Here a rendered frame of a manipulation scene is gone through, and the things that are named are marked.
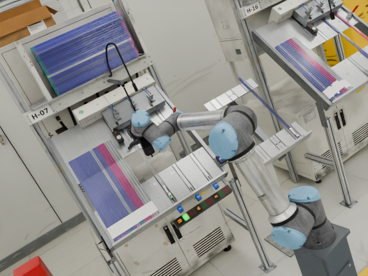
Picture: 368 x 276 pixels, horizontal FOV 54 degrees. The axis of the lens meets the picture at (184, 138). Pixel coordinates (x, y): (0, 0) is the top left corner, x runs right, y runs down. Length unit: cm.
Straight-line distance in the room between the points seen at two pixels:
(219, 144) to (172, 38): 267
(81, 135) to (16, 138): 155
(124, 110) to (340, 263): 129
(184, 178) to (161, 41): 215
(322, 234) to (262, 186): 36
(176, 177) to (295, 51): 115
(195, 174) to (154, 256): 63
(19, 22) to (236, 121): 150
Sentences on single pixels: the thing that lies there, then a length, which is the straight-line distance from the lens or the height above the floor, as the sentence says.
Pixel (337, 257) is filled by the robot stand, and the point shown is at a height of 48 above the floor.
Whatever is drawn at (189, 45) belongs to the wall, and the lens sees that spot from 389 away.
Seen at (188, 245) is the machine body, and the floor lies 25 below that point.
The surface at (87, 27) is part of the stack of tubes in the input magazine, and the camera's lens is 203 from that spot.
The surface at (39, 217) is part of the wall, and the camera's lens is 378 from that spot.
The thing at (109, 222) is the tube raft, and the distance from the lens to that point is 181.
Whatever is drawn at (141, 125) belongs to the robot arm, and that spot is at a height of 120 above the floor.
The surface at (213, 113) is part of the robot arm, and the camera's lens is 143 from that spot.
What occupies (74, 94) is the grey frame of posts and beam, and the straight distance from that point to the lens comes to 204.
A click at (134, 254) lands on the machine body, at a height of 41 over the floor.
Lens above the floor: 162
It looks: 21 degrees down
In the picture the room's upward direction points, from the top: 24 degrees counter-clockwise
